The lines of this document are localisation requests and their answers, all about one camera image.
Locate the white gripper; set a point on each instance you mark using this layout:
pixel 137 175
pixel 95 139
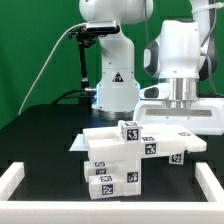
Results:
pixel 203 117

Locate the white tagged cube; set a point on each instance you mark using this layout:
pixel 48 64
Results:
pixel 177 159
pixel 130 130

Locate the white chair seat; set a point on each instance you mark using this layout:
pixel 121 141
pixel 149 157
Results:
pixel 127 180

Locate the white chair back frame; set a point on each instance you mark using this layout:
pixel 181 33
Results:
pixel 153 140

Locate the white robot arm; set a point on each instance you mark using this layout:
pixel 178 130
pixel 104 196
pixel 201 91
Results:
pixel 183 54

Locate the white U-shaped fence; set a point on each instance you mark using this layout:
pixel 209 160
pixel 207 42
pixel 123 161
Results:
pixel 211 211

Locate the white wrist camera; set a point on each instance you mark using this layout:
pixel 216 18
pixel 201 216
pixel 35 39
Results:
pixel 160 91

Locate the white marker base plate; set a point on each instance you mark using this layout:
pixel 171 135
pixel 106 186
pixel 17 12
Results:
pixel 78 144

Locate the white rear camera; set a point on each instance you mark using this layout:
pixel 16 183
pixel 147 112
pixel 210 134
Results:
pixel 101 26

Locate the black camera stand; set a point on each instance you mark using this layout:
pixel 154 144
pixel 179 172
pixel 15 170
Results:
pixel 84 40

